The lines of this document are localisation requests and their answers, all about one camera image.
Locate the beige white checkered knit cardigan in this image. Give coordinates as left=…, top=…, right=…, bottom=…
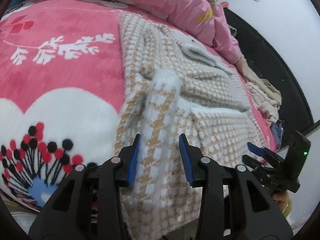
left=115, top=13, right=270, bottom=239

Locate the cream clothes pile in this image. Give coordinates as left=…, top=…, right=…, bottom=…
left=235, top=56, right=282, bottom=150

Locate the right hand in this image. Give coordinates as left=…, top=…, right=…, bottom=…
left=272, top=191, right=290, bottom=211

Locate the white green fuzzy sleeve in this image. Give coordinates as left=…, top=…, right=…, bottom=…
left=282, top=199, right=295, bottom=227

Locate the black padded headboard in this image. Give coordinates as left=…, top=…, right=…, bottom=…
left=224, top=8, right=315, bottom=147

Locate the pink floral fleece blanket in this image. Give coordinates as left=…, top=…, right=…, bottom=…
left=0, top=0, right=278, bottom=212

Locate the pink floral quilt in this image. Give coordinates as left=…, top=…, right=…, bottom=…
left=110, top=0, right=243, bottom=64

